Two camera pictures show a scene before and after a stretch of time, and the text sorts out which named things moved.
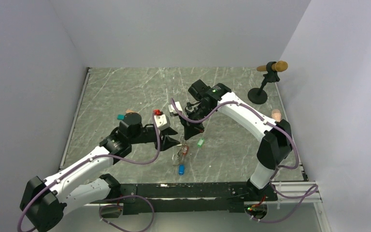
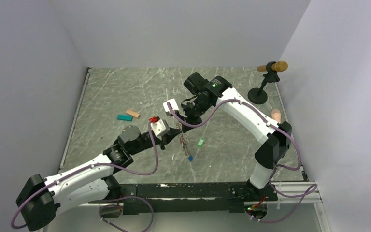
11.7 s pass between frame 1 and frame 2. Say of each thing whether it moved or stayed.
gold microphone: stayed
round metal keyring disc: moved
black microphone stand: stayed
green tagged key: stayed
